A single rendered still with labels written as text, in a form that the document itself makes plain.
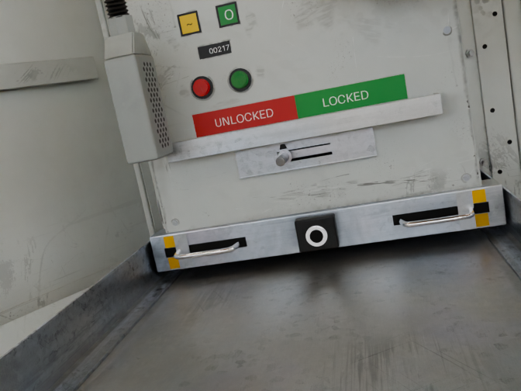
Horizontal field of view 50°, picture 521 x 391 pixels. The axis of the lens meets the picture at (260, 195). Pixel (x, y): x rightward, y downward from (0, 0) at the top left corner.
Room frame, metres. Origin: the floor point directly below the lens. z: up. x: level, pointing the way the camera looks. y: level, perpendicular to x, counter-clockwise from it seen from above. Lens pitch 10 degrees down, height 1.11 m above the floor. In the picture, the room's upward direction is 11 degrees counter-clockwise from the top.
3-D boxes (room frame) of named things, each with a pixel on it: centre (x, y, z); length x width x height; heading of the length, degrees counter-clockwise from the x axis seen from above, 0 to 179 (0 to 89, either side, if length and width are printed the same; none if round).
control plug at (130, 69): (0.81, 0.14, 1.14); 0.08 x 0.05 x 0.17; 168
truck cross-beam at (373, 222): (0.85, -0.08, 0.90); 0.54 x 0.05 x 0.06; 78
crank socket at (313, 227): (0.82, -0.07, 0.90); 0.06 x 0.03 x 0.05; 78
